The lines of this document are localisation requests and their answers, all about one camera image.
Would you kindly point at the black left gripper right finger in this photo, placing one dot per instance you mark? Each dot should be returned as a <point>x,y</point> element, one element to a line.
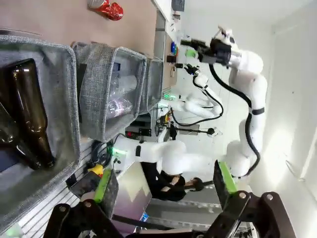
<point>227,196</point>

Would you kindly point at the third arm black gripper body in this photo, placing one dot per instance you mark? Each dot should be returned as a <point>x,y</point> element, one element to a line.
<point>189,69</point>

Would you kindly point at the grey fabric basket labelled Plastic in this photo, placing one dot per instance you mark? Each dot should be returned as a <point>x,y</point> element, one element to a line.
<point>95,74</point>

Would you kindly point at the white third robot arm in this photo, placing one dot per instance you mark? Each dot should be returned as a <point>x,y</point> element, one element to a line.
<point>198,109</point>

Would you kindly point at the grey fabric basket labelled Bottle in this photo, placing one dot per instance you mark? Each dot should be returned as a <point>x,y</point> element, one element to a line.
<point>67,99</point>

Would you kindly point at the open laptop screen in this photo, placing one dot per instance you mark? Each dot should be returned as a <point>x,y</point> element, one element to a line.
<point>133,188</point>

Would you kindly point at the grey fabric basket labelled Can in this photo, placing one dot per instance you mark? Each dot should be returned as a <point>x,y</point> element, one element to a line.
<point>153,81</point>

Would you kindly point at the clear plastic bottle pink label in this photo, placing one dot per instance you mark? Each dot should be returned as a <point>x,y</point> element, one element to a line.
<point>119,107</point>

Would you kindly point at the dark glass bottle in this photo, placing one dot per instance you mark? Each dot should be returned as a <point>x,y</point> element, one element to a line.
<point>27,156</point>

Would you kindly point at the seated person in black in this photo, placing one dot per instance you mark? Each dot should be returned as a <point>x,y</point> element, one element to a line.
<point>171,188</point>

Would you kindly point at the black box with red display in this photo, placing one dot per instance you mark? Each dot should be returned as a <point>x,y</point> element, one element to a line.
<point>138,132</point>

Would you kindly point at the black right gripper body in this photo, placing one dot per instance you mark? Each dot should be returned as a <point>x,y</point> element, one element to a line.
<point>219,53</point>

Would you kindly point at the yellow emergency stop button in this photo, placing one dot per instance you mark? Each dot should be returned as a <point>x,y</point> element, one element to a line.
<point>96,169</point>

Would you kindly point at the crushed red can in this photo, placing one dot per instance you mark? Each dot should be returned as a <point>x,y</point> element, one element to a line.
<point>110,8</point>

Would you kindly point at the brown glass bottle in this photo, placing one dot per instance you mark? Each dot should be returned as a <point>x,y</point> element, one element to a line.
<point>29,99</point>

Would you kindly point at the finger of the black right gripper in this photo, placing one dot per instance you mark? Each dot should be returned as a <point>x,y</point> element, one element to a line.
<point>195,43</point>
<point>195,53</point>

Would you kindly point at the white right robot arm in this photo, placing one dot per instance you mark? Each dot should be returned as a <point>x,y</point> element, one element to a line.
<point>173,153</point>

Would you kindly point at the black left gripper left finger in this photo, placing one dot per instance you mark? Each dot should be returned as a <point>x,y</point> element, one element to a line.
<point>109,193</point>

